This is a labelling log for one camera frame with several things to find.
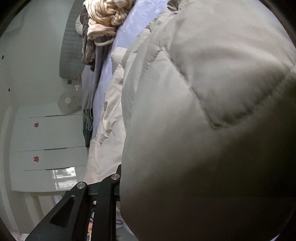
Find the beige quilted down coat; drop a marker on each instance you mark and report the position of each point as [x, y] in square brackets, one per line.
[205, 127]

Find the brown fuzzy garment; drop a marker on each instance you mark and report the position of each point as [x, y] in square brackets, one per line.
[88, 47]

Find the lavender plush bed blanket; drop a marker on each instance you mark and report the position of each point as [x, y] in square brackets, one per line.
[140, 15]

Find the dark green garment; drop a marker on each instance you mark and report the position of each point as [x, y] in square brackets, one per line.
[87, 136]

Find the white round fan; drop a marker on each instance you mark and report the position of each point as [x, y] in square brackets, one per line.
[69, 102]

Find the cream striped knit garment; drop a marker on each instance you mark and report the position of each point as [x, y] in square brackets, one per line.
[104, 19]

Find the grey quilted headboard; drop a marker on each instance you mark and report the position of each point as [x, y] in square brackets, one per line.
[71, 50]

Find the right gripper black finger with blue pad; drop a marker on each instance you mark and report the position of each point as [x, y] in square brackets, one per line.
[69, 219]

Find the white wardrobe with drawers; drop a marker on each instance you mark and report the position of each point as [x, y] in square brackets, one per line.
[47, 150]

